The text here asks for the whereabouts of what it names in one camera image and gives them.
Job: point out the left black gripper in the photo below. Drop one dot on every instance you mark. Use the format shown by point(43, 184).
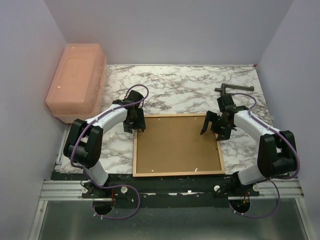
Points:
point(140, 124)

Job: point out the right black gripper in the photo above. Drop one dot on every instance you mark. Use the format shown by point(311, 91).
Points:
point(223, 134)

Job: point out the brown frame backing board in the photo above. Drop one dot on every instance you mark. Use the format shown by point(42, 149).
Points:
point(175, 145)

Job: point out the brown wooden picture frame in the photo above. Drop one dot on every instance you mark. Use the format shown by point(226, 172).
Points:
point(135, 160)

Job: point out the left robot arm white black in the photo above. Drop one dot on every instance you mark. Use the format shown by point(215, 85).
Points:
point(83, 145)

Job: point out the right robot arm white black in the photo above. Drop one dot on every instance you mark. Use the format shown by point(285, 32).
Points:
point(277, 154)

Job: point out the pink plastic storage box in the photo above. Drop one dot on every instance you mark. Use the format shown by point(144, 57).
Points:
point(76, 91)

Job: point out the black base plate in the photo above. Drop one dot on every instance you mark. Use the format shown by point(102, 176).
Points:
point(190, 191)

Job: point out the aluminium rail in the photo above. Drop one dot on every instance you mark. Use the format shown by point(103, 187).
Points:
point(58, 190)

